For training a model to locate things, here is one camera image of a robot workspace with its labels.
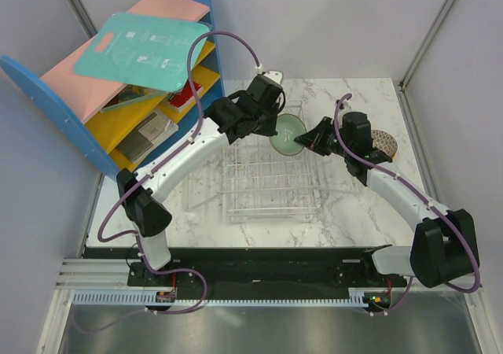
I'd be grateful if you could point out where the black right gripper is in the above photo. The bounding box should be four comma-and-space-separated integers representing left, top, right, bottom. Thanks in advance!
297, 116, 353, 158

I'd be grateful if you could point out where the mint green bowl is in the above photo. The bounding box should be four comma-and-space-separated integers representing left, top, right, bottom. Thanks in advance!
270, 113, 307, 156

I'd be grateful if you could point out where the purple scale pattern bowl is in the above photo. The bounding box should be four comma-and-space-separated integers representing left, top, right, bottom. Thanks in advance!
371, 130, 398, 157

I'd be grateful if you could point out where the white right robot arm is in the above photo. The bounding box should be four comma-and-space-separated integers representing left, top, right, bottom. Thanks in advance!
295, 112, 480, 292

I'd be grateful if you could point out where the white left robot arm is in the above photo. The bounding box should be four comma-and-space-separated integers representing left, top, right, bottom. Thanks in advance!
117, 70, 285, 286

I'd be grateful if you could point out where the red white box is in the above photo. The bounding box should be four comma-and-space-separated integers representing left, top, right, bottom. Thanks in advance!
167, 81, 195, 113

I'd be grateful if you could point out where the grey setup guide booklet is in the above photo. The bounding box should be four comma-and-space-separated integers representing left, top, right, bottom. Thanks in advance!
117, 109, 178, 164

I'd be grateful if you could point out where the teal cutting board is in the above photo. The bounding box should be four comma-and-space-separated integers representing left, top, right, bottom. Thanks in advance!
73, 13, 210, 92

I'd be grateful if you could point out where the green book under board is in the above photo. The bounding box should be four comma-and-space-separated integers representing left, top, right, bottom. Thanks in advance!
100, 84, 167, 113

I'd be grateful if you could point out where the blue pink yellow shelf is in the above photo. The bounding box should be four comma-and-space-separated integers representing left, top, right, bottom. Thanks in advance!
1, 0, 224, 178

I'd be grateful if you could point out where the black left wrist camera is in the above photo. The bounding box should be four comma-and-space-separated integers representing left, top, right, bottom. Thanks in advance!
245, 75, 283, 108

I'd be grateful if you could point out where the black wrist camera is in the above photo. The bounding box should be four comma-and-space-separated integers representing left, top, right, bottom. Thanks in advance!
341, 112, 373, 155
245, 75, 283, 108

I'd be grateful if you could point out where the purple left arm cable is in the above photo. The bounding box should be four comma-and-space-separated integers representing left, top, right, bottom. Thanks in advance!
97, 30, 263, 244

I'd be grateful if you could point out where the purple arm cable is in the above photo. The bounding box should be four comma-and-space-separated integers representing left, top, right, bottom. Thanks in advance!
97, 30, 263, 244
333, 92, 482, 294

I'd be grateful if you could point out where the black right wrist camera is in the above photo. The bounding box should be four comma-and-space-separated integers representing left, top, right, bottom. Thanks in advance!
341, 112, 373, 155

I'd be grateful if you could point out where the white wire dish rack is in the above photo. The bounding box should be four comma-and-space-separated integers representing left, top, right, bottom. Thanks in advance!
184, 100, 366, 224

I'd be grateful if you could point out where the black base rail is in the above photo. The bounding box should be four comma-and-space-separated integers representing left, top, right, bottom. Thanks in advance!
125, 244, 409, 304

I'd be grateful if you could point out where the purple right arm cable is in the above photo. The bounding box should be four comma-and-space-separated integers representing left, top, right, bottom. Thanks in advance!
333, 92, 482, 294

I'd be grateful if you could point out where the white slotted cable duct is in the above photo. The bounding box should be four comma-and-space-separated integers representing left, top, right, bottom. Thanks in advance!
72, 287, 369, 308

